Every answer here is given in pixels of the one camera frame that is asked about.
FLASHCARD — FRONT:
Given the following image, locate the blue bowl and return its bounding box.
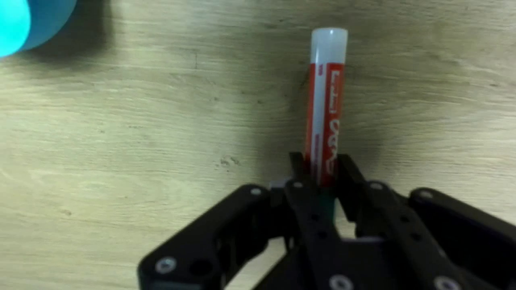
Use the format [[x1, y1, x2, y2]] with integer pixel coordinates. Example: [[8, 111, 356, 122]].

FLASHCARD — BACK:
[[0, 0, 84, 59]]

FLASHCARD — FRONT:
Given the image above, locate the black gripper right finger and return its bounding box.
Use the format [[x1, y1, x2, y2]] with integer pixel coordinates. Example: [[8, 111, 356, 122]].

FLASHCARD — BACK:
[[330, 153, 516, 290]]

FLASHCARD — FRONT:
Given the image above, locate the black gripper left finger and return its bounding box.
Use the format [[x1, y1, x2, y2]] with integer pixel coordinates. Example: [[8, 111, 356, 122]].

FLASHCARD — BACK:
[[135, 151, 356, 290]]

